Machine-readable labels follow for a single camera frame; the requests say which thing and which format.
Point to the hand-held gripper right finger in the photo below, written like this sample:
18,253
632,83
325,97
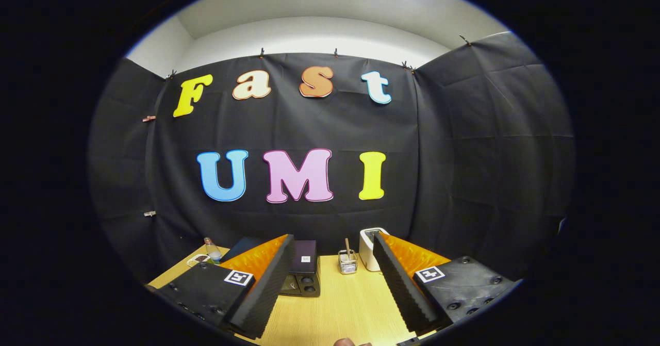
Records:
399,284

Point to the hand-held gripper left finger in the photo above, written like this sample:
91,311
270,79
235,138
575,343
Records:
268,289

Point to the black toaster oven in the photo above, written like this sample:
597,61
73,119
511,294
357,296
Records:
304,256

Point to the white toaster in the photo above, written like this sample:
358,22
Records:
366,250

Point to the wooden stick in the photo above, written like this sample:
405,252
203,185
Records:
347,245

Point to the clear water bottle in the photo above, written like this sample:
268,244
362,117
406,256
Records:
212,253

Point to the white divided snack dish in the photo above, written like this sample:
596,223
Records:
197,260

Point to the row of black cloth clips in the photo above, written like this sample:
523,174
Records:
261,53

